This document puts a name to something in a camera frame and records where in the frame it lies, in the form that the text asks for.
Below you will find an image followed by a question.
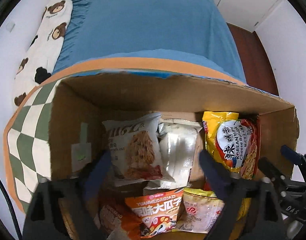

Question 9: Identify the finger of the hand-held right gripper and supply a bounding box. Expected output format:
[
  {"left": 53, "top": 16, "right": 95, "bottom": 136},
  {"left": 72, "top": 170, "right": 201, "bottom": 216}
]
[
  {"left": 258, "top": 156, "right": 291, "bottom": 180},
  {"left": 280, "top": 145, "right": 306, "bottom": 170}
]

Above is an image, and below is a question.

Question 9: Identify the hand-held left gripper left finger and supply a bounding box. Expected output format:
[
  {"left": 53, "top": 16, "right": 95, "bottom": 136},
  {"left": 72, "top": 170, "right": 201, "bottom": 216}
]
[{"left": 23, "top": 150, "right": 112, "bottom": 240}]

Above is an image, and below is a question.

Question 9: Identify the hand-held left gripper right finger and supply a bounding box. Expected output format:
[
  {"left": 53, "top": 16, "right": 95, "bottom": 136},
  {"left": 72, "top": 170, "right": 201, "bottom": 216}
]
[{"left": 199, "top": 150, "right": 286, "bottom": 240}]

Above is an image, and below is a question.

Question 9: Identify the yellow instant noodle packet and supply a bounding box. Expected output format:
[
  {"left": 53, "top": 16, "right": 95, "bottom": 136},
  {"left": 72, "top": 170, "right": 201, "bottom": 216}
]
[{"left": 202, "top": 111, "right": 261, "bottom": 180}]

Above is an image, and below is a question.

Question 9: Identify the white silver wafer packet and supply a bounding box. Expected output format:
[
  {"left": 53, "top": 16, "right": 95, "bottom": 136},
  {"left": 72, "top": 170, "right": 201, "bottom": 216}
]
[{"left": 143, "top": 119, "right": 203, "bottom": 190}]

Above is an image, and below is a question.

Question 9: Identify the white oat cookie packet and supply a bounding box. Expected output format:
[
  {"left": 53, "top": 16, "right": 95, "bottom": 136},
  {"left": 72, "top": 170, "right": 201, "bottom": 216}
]
[{"left": 102, "top": 112, "right": 163, "bottom": 180}]

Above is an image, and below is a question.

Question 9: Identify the yellow white snack packet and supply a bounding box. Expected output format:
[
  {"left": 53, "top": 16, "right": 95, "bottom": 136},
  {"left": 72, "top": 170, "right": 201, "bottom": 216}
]
[{"left": 175, "top": 187, "right": 226, "bottom": 234}]

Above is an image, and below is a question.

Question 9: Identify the orange panda snack packet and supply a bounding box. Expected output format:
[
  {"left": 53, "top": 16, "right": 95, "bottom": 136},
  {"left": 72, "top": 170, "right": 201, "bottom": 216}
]
[
  {"left": 99, "top": 202, "right": 141, "bottom": 240},
  {"left": 124, "top": 189, "right": 185, "bottom": 238}
]

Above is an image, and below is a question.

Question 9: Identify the cardboard box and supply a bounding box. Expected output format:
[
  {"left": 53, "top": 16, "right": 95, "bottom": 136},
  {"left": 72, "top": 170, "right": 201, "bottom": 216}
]
[{"left": 47, "top": 71, "right": 301, "bottom": 240}]

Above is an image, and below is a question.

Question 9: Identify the green white checkered mat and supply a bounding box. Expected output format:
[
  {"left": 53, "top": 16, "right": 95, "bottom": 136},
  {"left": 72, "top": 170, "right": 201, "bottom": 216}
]
[{"left": 4, "top": 57, "right": 281, "bottom": 214}]

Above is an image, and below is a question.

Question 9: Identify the white bear print pillow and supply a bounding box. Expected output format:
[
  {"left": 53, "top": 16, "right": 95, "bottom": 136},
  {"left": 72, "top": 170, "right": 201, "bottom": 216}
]
[{"left": 14, "top": 0, "right": 73, "bottom": 108}]

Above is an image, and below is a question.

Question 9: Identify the blue bed sheet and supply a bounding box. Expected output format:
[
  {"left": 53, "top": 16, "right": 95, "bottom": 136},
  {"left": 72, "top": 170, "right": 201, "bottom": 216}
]
[{"left": 52, "top": 0, "right": 247, "bottom": 85}]

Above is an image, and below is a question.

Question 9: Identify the white door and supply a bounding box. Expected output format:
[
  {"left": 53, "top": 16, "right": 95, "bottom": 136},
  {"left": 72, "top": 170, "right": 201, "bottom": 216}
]
[{"left": 215, "top": 0, "right": 287, "bottom": 33}]

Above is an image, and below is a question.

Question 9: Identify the black cable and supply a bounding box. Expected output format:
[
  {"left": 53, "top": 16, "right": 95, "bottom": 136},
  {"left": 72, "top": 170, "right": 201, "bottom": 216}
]
[{"left": 0, "top": 167, "right": 21, "bottom": 240}]

